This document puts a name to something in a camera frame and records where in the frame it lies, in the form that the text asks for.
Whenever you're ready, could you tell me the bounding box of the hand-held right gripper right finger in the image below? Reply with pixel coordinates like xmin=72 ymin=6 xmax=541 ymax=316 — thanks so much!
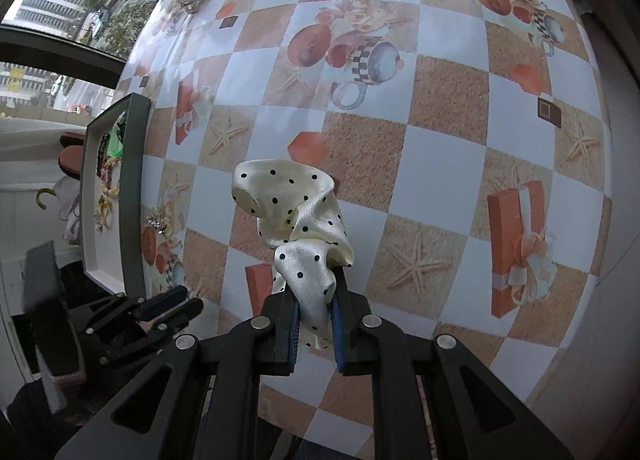
xmin=330 ymin=265 xmax=576 ymax=460

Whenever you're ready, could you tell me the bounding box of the brown round stool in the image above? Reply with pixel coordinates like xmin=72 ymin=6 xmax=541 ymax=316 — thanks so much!
xmin=59 ymin=133 xmax=91 ymax=178

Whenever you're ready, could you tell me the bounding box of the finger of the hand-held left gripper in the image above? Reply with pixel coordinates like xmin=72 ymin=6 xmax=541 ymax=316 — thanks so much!
xmin=100 ymin=297 xmax=204 ymax=366
xmin=85 ymin=285 xmax=188 ymax=337

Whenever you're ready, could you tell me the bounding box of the yellow hair tie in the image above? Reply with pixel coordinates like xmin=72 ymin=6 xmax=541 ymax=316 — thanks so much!
xmin=94 ymin=193 xmax=118 ymax=233

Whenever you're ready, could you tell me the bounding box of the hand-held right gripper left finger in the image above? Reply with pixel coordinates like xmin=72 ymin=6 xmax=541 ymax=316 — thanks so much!
xmin=54 ymin=290 xmax=303 ymax=460

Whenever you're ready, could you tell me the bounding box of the dark green jewelry tray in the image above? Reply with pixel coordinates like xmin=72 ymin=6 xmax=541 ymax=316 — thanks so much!
xmin=80 ymin=93 xmax=152 ymax=297

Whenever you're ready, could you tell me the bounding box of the cream polka dot scrunchie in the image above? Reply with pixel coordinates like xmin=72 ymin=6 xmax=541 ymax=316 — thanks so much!
xmin=231 ymin=159 xmax=356 ymax=352

